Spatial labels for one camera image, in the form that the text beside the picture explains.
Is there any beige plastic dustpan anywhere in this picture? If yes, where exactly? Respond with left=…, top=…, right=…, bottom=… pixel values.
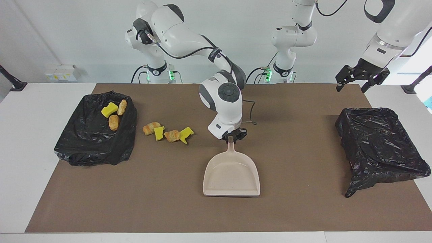
left=202, top=136, right=261, bottom=197

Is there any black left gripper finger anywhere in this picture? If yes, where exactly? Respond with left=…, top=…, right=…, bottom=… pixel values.
left=335, top=65, right=355, bottom=92
left=360, top=69, right=391, bottom=93

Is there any brown table mat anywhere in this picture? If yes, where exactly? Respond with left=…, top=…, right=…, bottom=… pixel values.
left=25, top=83, right=432, bottom=233

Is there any black camera stand base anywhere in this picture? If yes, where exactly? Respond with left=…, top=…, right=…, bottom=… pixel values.
left=401, top=66, right=432, bottom=94
left=0, top=65, right=27, bottom=91

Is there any black right arm base cable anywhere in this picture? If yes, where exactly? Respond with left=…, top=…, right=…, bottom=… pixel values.
left=131, top=66, right=149, bottom=84

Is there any black trash bag bin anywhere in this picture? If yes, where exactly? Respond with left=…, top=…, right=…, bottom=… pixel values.
left=54, top=90, right=138, bottom=166
left=335, top=107, right=431, bottom=198

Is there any black arm base cable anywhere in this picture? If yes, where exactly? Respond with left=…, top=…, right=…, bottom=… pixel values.
left=245, top=66, right=270, bottom=84
left=131, top=66, right=149, bottom=84

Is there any white wall socket box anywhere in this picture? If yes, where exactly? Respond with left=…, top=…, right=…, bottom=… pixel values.
left=45, top=65, right=81, bottom=81

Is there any black left arm base cable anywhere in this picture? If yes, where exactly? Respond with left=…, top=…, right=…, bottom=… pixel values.
left=245, top=66, right=270, bottom=84

